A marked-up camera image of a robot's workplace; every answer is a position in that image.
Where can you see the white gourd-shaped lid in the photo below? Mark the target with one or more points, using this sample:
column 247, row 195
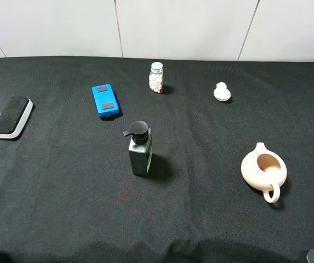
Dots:
column 221, row 92

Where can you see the blue rectangular box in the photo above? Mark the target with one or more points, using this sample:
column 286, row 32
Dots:
column 105, row 101

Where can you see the black pump dispenser bottle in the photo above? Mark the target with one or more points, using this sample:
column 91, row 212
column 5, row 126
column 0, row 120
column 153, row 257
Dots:
column 140, row 147

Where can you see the beige ceramic teapot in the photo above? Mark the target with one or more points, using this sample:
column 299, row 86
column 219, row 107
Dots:
column 265, row 171

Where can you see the glass jar of pills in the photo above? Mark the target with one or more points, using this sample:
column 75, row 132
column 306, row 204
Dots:
column 156, row 77

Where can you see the black white board eraser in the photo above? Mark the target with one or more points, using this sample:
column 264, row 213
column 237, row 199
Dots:
column 14, row 117

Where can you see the black tablecloth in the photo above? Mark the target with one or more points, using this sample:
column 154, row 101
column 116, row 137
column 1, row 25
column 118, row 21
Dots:
column 68, row 192

